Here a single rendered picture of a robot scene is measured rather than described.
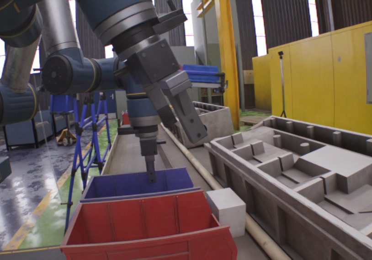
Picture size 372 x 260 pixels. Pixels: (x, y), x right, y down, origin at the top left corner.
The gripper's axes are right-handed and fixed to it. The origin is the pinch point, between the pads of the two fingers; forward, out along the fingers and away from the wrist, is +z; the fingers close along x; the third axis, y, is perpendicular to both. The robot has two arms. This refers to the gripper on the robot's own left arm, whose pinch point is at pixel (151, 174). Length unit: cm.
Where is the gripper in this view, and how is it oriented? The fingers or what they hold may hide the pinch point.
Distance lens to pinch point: 80.1
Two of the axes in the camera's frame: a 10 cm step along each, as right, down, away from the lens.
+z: 0.8, 9.9, 1.4
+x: -1.6, -1.3, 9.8
